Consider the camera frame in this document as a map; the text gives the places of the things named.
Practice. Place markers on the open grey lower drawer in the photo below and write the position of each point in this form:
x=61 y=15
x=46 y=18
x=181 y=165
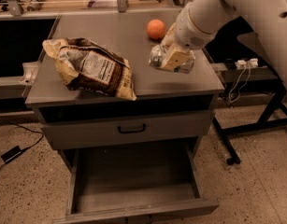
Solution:
x=142 y=183

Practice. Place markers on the white power plugs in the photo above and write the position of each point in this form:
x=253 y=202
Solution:
x=251 y=63

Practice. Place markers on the crushed silver soda can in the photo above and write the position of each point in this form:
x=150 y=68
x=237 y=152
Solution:
x=157 y=54

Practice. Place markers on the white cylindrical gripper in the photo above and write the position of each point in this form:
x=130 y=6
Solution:
x=187 y=34

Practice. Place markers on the black drawer handle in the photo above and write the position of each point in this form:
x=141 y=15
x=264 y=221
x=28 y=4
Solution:
x=137 y=129

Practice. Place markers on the grey drawer cabinet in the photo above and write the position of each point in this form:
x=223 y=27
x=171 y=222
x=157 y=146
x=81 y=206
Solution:
x=146 y=104

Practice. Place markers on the closed grey drawer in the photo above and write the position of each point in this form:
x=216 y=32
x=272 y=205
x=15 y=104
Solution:
x=103 y=132

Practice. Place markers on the brown yellow chip bag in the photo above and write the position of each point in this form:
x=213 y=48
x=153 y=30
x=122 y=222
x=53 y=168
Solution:
x=84 y=65

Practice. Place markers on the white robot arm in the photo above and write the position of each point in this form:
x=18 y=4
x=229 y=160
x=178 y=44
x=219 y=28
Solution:
x=200 y=20

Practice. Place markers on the orange fruit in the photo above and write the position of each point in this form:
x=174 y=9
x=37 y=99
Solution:
x=155 y=29

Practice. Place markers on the black power adapter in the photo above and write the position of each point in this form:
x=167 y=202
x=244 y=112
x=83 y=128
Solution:
x=12 y=154

